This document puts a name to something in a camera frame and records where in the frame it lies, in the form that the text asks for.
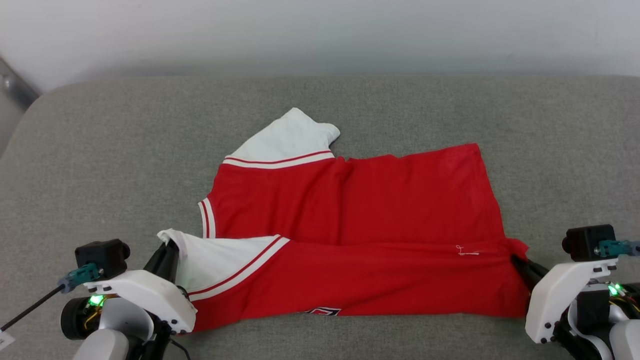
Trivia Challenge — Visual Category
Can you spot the grey metal pole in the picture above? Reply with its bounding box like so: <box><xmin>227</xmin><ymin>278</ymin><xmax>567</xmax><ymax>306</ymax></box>
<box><xmin>0</xmin><ymin>57</ymin><xmax>40</xmax><ymax>109</ymax></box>

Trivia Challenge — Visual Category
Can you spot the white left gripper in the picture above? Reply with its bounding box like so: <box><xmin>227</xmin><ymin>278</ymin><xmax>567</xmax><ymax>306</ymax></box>
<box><xmin>84</xmin><ymin>239</ymin><xmax>199</xmax><ymax>335</ymax></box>

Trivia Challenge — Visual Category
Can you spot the red and white garment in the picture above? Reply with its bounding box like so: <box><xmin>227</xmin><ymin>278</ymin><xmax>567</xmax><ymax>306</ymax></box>
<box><xmin>156</xmin><ymin>107</ymin><xmax>531</xmax><ymax>333</ymax></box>

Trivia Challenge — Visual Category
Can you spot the right camera cable teal plug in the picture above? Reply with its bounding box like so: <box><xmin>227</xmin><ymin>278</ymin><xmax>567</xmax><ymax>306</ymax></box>
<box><xmin>594</xmin><ymin>240</ymin><xmax>640</xmax><ymax>258</ymax></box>

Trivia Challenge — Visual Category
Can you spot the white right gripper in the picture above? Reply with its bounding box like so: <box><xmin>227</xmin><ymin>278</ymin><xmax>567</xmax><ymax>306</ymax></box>
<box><xmin>511</xmin><ymin>254</ymin><xmax>619</xmax><ymax>344</ymax></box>

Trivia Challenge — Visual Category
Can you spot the thin black cable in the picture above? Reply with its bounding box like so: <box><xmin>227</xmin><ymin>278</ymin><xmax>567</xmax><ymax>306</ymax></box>
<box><xmin>170</xmin><ymin>337</ymin><xmax>192</xmax><ymax>360</ymax></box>

